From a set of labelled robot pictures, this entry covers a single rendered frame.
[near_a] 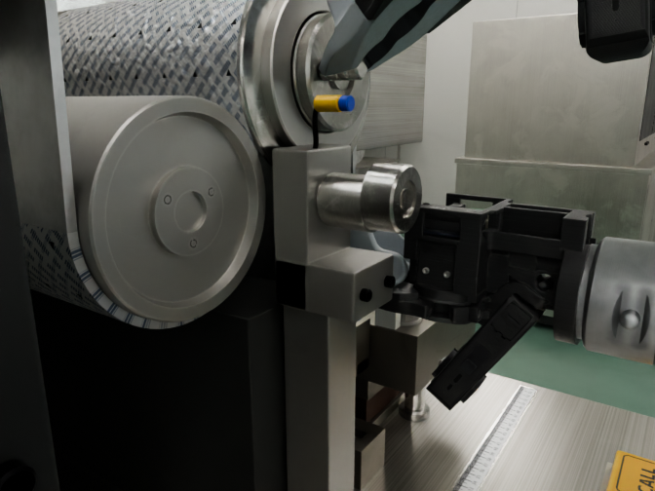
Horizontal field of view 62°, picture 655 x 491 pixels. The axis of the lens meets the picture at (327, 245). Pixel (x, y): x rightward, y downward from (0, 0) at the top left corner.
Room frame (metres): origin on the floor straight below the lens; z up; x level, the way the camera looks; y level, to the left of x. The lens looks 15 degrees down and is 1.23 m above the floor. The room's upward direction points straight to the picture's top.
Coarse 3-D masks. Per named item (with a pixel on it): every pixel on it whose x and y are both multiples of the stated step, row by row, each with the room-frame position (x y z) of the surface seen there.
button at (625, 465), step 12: (624, 456) 0.42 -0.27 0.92; (636, 456) 0.42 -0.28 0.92; (612, 468) 0.41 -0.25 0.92; (624, 468) 0.40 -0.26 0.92; (636, 468) 0.40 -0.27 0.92; (648, 468) 0.40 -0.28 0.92; (612, 480) 0.39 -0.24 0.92; (624, 480) 0.39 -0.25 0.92; (636, 480) 0.39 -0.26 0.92; (648, 480) 0.39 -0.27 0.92
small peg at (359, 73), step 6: (360, 66) 0.34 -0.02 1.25; (366, 66) 0.34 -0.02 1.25; (342, 72) 0.34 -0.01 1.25; (348, 72) 0.34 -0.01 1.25; (354, 72) 0.33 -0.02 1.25; (360, 72) 0.34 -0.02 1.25; (324, 78) 0.35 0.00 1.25; (330, 78) 0.35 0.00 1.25; (336, 78) 0.34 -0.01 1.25; (342, 78) 0.34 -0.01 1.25; (348, 78) 0.34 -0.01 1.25; (354, 78) 0.34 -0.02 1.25; (360, 78) 0.34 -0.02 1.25
